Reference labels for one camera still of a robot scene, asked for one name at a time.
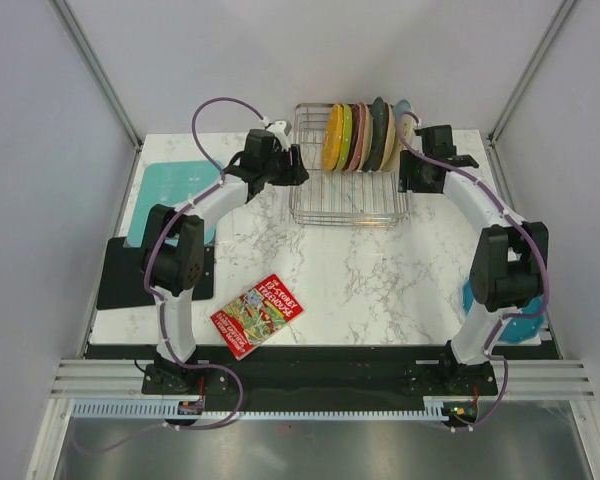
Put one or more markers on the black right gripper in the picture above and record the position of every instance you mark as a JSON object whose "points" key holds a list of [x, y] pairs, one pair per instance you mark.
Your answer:
{"points": [[408, 161]]}

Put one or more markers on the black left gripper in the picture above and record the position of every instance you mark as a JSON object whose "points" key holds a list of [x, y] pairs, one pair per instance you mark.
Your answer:
{"points": [[296, 175]]}

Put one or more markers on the orange polka dot plate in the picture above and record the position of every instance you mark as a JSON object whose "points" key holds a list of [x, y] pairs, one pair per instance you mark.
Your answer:
{"points": [[332, 137]]}

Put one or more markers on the wire dish rack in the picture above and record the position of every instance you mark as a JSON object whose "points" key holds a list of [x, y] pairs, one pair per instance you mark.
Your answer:
{"points": [[332, 198]]}

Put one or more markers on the pink polka dot plate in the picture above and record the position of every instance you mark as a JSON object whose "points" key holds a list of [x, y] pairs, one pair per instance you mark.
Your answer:
{"points": [[359, 116]]}

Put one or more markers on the green polka dot plate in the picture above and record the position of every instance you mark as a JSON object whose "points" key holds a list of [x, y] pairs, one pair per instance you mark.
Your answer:
{"points": [[345, 137]]}

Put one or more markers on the blue polka dot plate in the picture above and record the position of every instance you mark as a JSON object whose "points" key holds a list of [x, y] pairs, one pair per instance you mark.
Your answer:
{"points": [[517, 331]]}

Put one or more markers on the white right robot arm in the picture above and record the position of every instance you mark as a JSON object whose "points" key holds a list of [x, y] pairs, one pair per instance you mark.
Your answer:
{"points": [[508, 277]]}

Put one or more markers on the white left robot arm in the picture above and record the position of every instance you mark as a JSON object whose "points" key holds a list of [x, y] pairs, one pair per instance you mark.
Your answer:
{"points": [[174, 239]]}

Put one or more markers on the dark teal plate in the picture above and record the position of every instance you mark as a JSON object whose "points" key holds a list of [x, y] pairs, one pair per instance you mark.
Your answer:
{"points": [[380, 111]]}

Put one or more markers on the cream and blue plate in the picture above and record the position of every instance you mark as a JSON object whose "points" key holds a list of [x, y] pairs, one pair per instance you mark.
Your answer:
{"points": [[403, 128]]}

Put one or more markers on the teal cutting board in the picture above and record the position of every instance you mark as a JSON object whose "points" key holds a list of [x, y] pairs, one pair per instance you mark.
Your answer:
{"points": [[168, 184]]}

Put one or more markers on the red children's book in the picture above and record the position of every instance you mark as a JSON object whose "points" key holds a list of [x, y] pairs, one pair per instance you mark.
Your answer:
{"points": [[252, 318]]}

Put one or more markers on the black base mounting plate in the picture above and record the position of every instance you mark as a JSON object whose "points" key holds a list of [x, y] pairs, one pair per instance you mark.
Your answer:
{"points": [[317, 378]]}

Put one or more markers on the black mat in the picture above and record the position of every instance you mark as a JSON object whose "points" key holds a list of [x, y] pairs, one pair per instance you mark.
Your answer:
{"points": [[121, 283]]}

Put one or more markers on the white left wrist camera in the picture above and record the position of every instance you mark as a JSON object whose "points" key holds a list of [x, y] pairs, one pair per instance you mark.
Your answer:
{"points": [[281, 129]]}

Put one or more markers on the white slotted cable duct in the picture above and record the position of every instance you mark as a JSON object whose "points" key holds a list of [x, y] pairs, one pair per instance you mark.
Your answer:
{"points": [[172, 409]]}

